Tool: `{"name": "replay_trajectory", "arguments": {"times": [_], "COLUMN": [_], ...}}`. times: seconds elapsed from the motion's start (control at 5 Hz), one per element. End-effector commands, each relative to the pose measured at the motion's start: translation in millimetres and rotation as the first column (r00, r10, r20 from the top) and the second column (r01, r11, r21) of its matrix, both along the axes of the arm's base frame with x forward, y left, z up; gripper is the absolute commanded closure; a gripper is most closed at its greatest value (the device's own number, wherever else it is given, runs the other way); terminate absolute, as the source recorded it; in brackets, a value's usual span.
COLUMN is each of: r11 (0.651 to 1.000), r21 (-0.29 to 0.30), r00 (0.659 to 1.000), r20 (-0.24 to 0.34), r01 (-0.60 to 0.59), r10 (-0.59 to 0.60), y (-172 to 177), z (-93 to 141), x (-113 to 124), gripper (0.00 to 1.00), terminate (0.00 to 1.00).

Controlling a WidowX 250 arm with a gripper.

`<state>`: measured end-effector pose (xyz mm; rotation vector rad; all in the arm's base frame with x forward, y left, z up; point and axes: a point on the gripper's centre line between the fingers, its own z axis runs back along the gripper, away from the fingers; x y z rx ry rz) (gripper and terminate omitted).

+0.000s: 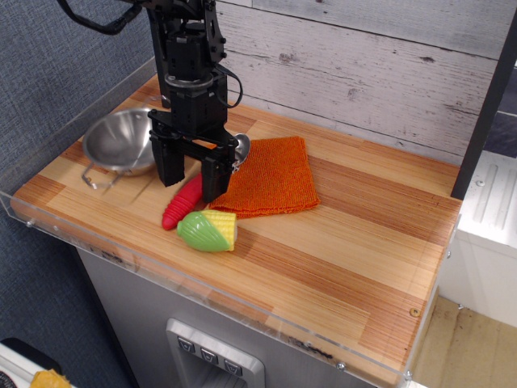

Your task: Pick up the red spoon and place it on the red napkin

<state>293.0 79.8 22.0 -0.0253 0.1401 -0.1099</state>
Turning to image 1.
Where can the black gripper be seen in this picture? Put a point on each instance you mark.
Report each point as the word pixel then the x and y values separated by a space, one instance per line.
pixel 194 126

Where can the red handled metal spoon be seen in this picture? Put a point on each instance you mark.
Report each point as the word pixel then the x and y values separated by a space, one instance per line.
pixel 187 198

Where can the stainless steel bowl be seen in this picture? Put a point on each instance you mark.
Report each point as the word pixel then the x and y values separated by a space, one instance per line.
pixel 120 143

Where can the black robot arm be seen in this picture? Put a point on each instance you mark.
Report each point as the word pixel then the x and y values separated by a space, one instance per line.
pixel 189 47

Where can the orange folded cloth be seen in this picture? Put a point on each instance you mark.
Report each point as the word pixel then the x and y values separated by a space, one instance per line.
pixel 275 179

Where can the toy corn cob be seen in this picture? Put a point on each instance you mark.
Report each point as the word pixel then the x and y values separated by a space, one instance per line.
pixel 209 230

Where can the clear acrylic guard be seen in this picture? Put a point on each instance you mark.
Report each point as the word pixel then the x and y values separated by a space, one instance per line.
pixel 349 282

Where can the grey toy fridge cabinet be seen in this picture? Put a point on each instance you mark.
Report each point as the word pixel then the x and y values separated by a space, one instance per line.
pixel 138 310

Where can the silver dispenser panel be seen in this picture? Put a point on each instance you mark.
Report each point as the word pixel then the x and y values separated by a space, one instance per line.
pixel 204 361

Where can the yellow object bottom left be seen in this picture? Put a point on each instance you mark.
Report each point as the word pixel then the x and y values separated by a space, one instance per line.
pixel 49 379

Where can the white toy sink unit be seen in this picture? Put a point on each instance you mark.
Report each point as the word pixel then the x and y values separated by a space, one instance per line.
pixel 479 271

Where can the black right post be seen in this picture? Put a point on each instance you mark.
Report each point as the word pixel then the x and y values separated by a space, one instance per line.
pixel 493 98

